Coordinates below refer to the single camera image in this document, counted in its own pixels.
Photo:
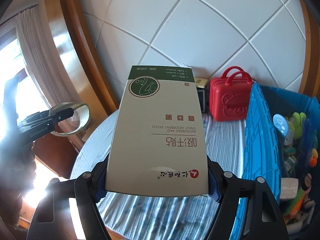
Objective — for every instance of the wooden bed frame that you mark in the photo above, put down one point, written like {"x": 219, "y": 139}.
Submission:
{"x": 80, "y": 59}

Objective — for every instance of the clear tape roll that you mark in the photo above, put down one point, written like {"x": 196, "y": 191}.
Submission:
{"x": 77, "y": 122}

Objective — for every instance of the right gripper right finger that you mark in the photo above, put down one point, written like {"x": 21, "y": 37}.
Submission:
{"x": 224, "y": 189}

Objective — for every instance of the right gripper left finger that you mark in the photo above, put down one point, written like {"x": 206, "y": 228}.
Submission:
{"x": 89, "y": 189}

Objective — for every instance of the blue plastic storage crate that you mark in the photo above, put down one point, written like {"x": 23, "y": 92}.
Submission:
{"x": 301, "y": 214}

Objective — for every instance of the black coffee cup gift box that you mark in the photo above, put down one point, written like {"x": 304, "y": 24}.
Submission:
{"x": 203, "y": 99}

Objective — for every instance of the white lint roller refill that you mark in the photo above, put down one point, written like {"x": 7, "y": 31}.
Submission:
{"x": 288, "y": 188}

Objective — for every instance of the blue striped bed sheet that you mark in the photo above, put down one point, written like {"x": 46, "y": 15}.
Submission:
{"x": 136, "y": 217}

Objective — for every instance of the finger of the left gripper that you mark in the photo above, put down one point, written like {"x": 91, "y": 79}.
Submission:
{"x": 44, "y": 116}

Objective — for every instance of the green frog plush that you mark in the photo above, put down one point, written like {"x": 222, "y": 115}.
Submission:
{"x": 296, "y": 123}

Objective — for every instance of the yellow duck plush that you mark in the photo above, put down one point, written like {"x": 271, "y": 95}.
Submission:
{"x": 313, "y": 158}

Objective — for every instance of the gold small box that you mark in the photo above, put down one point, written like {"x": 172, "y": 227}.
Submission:
{"x": 200, "y": 82}

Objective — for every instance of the red mini suitcase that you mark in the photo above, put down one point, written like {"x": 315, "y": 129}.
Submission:
{"x": 229, "y": 95}

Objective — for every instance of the white green patch box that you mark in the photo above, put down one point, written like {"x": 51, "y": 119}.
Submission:
{"x": 158, "y": 147}

